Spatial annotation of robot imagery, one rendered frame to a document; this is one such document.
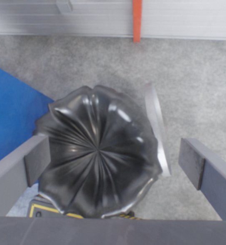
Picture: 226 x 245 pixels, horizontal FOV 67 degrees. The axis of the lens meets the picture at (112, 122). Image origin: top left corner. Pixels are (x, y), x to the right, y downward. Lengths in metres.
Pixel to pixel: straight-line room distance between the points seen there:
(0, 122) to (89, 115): 0.40
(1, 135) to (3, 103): 0.15
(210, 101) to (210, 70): 0.25
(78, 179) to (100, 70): 0.94
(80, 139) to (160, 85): 0.83
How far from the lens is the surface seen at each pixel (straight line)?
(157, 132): 0.78
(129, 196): 0.65
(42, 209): 1.16
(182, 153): 0.16
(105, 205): 0.69
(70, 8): 1.37
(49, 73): 1.60
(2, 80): 0.91
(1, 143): 0.93
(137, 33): 1.46
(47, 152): 0.17
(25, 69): 1.73
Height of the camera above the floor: 1.30
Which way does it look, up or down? 79 degrees down
